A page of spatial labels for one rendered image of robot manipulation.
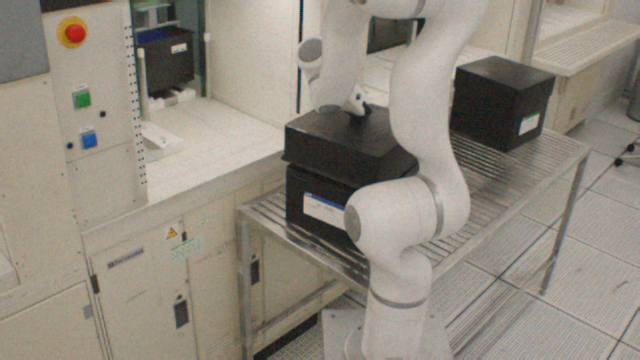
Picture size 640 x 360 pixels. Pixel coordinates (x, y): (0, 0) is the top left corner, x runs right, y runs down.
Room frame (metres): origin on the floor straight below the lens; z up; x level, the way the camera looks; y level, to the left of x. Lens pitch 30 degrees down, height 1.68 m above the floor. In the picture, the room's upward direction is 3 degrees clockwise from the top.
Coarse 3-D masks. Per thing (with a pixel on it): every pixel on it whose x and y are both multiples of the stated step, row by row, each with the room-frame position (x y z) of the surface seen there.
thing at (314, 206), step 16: (288, 176) 1.34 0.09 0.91; (304, 176) 1.32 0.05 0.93; (320, 176) 1.49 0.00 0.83; (400, 176) 1.46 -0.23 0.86; (288, 192) 1.35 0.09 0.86; (304, 192) 1.32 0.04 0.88; (320, 192) 1.29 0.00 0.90; (336, 192) 1.26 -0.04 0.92; (352, 192) 1.51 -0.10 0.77; (288, 208) 1.35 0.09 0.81; (304, 208) 1.31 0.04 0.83; (320, 208) 1.29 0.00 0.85; (336, 208) 1.26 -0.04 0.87; (304, 224) 1.31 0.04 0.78; (320, 224) 1.29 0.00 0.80; (336, 224) 1.26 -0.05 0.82; (336, 240) 1.26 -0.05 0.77
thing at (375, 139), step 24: (312, 120) 1.39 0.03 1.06; (336, 120) 1.39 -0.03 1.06; (384, 120) 1.41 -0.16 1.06; (288, 144) 1.34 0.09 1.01; (312, 144) 1.30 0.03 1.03; (336, 144) 1.26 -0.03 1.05; (360, 144) 1.26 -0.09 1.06; (384, 144) 1.27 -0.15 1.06; (312, 168) 1.29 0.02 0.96; (336, 168) 1.26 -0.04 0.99; (360, 168) 1.22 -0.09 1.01; (384, 168) 1.22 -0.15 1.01; (408, 168) 1.33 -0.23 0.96
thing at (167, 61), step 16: (144, 16) 1.94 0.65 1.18; (176, 32) 2.02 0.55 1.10; (192, 32) 1.96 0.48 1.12; (144, 48) 1.81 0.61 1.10; (160, 48) 1.86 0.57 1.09; (176, 48) 1.91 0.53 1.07; (192, 48) 1.96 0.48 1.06; (160, 64) 1.85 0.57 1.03; (176, 64) 1.90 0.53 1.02; (192, 64) 1.95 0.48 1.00; (160, 80) 1.85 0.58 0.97; (176, 80) 1.90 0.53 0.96
